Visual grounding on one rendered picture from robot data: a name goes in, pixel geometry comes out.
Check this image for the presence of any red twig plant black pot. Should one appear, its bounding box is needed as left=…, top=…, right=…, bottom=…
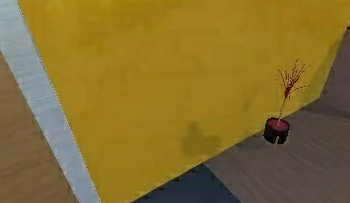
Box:
left=258, top=57, right=316, bottom=153

